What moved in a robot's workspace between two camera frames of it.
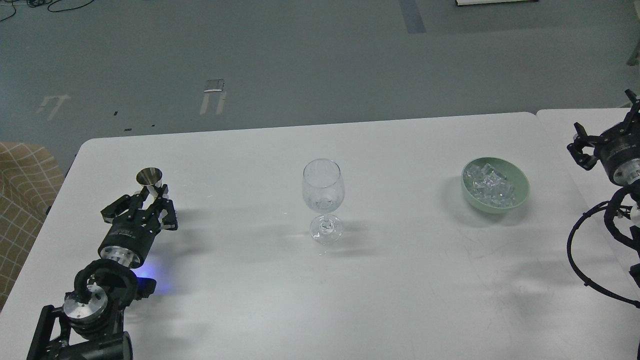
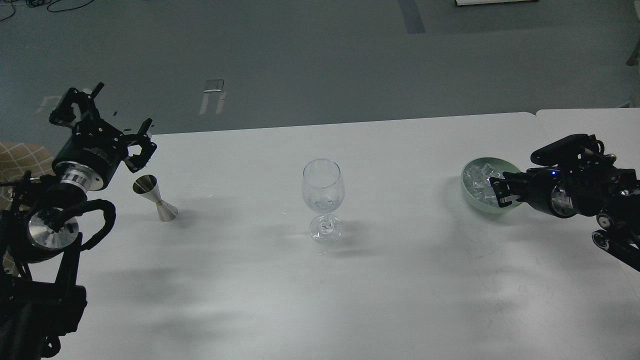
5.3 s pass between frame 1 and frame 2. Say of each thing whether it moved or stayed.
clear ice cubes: stayed
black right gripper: moved
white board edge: stayed
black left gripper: moved
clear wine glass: stayed
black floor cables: stayed
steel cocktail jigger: moved
